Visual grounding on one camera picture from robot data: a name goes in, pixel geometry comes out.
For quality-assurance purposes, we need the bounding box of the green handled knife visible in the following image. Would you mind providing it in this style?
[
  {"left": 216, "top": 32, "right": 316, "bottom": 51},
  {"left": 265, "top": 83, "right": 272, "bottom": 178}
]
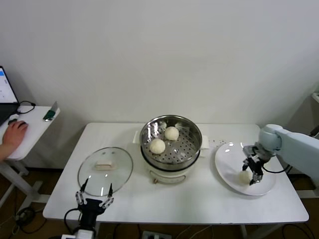
[{"left": 42, "top": 101, "right": 58, "bottom": 122}]

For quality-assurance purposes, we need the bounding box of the perforated steel steamer basket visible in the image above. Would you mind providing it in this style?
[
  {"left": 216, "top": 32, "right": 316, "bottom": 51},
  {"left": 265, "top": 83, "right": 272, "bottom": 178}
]
[{"left": 139, "top": 115, "right": 202, "bottom": 172}]

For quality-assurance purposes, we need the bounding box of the black cable on side table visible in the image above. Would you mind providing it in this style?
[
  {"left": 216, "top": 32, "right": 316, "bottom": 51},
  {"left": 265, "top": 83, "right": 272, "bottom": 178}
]
[{"left": 16, "top": 101, "right": 36, "bottom": 115}]

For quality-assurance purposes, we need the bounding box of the black laptop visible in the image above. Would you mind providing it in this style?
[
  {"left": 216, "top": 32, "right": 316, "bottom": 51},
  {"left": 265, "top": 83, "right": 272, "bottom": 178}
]
[{"left": 0, "top": 65, "right": 20, "bottom": 126}]

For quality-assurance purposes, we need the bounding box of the white steamed baozi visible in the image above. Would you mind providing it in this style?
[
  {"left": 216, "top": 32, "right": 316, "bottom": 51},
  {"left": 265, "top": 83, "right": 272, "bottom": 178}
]
[
  {"left": 164, "top": 126, "right": 180, "bottom": 141},
  {"left": 239, "top": 171, "right": 253, "bottom": 185},
  {"left": 149, "top": 138, "right": 166, "bottom": 154}
]

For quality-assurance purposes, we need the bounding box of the person's forearm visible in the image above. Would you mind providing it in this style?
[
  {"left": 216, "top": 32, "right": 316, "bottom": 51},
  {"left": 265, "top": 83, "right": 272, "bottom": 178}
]
[{"left": 0, "top": 143, "right": 14, "bottom": 161}]

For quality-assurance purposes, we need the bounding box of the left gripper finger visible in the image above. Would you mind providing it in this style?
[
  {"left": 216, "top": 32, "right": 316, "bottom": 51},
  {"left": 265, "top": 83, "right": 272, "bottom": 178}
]
[
  {"left": 75, "top": 178, "right": 89, "bottom": 205},
  {"left": 99, "top": 183, "right": 115, "bottom": 209}
]

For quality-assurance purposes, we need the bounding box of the black floor cable coil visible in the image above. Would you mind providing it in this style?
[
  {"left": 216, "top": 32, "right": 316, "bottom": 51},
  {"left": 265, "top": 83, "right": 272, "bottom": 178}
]
[{"left": 9, "top": 206, "right": 50, "bottom": 235}]

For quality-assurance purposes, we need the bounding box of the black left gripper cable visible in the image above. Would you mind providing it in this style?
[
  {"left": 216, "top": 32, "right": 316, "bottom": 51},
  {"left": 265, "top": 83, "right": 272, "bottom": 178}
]
[{"left": 61, "top": 208, "right": 83, "bottom": 239}]

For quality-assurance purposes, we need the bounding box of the white round plate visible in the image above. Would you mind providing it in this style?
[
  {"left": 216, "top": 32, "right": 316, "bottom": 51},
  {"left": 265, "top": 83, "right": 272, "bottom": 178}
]
[{"left": 214, "top": 141, "right": 277, "bottom": 196}]

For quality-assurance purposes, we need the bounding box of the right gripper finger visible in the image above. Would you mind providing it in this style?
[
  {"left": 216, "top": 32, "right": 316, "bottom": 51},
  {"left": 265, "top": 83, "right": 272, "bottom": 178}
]
[
  {"left": 242, "top": 156, "right": 252, "bottom": 172},
  {"left": 249, "top": 173, "right": 264, "bottom": 185}
]

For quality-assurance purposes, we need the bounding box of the white electric cooker pot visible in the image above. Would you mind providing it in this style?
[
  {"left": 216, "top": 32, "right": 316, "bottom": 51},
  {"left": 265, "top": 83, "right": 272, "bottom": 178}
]
[{"left": 134, "top": 129, "right": 209, "bottom": 185}]

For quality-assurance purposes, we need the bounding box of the grey floor power strip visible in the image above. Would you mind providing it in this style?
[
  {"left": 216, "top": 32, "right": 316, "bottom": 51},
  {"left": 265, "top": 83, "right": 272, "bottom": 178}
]
[{"left": 141, "top": 231, "right": 172, "bottom": 239}]

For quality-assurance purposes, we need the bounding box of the white side table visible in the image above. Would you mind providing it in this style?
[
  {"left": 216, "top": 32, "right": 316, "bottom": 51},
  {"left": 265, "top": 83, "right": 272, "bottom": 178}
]
[{"left": 0, "top": 106, "right": 61, "bottom": 207}]

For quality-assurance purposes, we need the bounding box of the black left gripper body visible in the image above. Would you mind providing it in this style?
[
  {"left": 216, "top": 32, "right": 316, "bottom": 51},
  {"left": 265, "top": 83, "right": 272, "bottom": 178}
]
[{"left": 77, "top": 198, "right": 107, "bottom": 230}]

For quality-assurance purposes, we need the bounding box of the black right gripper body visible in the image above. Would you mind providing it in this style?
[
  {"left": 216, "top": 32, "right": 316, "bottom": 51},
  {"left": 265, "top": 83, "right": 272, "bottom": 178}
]
[{"left": 248, "top": 156, "right": 265, "bottom": 175}]

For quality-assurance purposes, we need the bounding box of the glass lid with white handle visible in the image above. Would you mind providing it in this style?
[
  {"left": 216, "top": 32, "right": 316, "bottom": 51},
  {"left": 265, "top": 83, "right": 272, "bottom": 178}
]
[{"left": 77, "top": 147, "right": 134, "bottom": 197}]

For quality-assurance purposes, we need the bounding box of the person's bare hand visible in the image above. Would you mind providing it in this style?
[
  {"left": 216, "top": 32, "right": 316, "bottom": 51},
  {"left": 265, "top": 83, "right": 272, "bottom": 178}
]
[{"left": 2, "top": 120, "right": 28, "bottom": 150}]

